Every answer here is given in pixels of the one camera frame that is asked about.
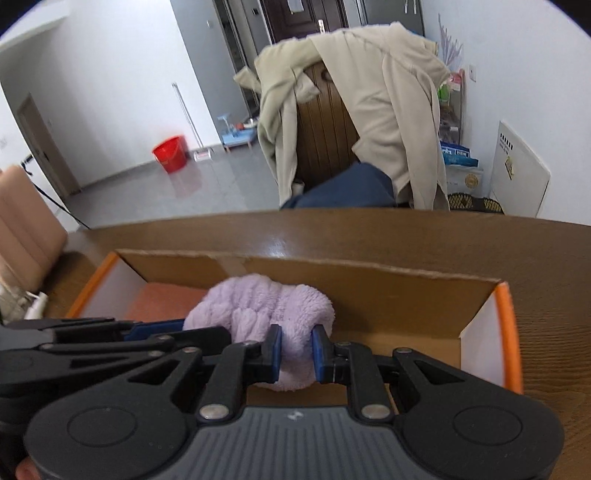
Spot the small blue stool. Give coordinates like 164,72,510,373
217,113,257,152

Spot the blue package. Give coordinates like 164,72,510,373
441,142,479,168

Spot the black patterned basket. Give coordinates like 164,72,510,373
447,193,505,215

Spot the wooden chair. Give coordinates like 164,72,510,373
295,62,365,185

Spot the purple fluffy towel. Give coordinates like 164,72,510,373
182,273,335,393

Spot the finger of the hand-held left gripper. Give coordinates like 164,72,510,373
0,318,185,344
0,327,232,398

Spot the metal shelf rack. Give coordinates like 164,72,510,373
436,69,467,153

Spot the pink suitcase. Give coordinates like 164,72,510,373
0,165,69,301

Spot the white mop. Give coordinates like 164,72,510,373
172,82,213,162

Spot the red cardboard box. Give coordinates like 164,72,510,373
65,249,525,402

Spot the grey interior door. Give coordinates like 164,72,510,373
16,92,81,197

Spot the navy blue cloth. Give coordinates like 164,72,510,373
281,162,398,210

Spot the grey refrigerator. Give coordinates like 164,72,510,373
360,0,426,38

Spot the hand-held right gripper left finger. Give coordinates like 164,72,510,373
127,324,283,424

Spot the red bucket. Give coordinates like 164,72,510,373
152,135,187,174

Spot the beige jacket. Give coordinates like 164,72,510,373
233,22,451,210

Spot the grey door frame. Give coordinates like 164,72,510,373
215,0,262,112

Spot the white board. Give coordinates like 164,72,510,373
489,120,551,217

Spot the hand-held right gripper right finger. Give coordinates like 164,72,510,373
311,325,465,423

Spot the beige box with gold emblem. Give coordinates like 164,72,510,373
445,165,485,195

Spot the dark brown entrance door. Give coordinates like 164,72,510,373
259,0,349,47

